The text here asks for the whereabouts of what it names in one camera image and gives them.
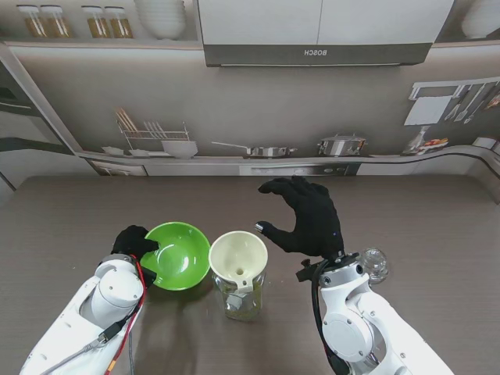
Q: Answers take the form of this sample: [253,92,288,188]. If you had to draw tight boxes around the green mung beans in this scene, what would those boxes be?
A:
[224,283,263,320]

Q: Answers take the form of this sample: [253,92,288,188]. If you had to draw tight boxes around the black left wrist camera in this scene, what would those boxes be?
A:
[138,265,158,290]

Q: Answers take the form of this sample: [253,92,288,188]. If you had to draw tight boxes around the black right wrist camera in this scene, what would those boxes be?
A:
[295,259,318,283]

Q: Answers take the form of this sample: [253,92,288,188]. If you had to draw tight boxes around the cream plastic funnel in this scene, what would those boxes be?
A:
[208,230,270,294]

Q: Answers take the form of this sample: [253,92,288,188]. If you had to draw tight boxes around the red and black left arm cables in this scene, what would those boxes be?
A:
[38,255,148,375]

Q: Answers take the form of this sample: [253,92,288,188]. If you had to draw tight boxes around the bright green plastic bowl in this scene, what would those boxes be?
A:
[139,221,211,291]

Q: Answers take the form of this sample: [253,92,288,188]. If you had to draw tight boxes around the clear glass jar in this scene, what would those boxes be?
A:
[212,269,267,322]

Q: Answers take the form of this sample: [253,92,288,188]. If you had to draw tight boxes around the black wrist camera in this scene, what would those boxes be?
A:
[138,265,158,290]
[295,259,318,283]

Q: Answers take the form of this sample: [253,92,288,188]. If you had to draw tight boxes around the printed kitchen backdrop poster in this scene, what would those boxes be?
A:
[0,0,500,204]

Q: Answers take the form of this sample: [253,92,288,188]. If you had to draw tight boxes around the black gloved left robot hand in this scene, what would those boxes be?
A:
[111,224,161,257]

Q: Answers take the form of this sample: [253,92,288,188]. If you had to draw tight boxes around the clear glass jar lid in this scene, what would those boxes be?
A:
[358,247,391,285]

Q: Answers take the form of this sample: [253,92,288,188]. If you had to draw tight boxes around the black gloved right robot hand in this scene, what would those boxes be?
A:
[257,175,347,259]

